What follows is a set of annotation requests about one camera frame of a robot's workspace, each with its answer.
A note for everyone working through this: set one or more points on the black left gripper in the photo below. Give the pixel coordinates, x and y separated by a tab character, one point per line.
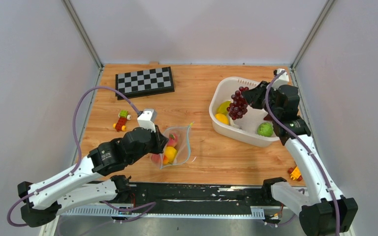
160	140

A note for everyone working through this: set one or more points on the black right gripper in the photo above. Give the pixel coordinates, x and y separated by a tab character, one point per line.
253	95

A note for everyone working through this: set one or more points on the purple grape bunch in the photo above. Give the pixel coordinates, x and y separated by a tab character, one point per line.
238	106

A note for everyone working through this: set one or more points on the red orange wax apple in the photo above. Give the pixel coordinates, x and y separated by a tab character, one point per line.
157	159

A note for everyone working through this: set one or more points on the dark brown fig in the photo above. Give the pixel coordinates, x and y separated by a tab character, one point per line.
268	117

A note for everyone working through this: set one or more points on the yellow lemon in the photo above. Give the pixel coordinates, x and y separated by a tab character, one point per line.
222	118
169	155

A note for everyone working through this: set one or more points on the white plastic basket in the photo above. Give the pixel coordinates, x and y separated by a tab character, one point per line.
245	128

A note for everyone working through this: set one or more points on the green custard apple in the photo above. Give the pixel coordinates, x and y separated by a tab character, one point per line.
265	129

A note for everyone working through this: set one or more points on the clear zip top bag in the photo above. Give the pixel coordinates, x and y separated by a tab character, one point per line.
183	146

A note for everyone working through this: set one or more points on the pink peach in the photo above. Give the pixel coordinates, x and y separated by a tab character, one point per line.
173	139

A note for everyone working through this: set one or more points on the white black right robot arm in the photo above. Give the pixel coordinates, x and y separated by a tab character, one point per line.
324	210

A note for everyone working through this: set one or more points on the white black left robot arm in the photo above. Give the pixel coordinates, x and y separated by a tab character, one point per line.
45	200

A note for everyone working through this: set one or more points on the red green toy car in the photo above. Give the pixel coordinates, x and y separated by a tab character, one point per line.
124	116

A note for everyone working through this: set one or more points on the yellow green starfruit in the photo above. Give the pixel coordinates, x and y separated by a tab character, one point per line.
223	107

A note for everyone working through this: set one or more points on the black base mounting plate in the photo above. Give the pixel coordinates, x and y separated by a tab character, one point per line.
197	199

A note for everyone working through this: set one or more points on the black grey chessboard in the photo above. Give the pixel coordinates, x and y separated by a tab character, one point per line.
145	82

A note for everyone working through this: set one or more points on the yellow red toy car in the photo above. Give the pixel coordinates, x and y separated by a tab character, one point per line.
295	174

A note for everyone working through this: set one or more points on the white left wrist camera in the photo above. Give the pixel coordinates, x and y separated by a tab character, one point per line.
146	119

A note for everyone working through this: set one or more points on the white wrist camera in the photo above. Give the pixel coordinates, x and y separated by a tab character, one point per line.
146	119
284	79

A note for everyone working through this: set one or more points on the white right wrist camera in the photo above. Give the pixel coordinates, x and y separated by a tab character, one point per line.
284	79

